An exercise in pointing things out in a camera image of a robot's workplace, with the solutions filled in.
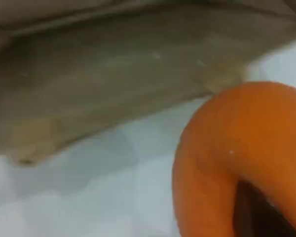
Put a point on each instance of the brown jute tote bag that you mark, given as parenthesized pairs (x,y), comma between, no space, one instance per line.
(88,74)

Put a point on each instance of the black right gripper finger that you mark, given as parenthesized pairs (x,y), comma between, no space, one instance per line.
(256,217)

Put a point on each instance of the orange toy fruit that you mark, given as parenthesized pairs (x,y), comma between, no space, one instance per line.
(249,135)

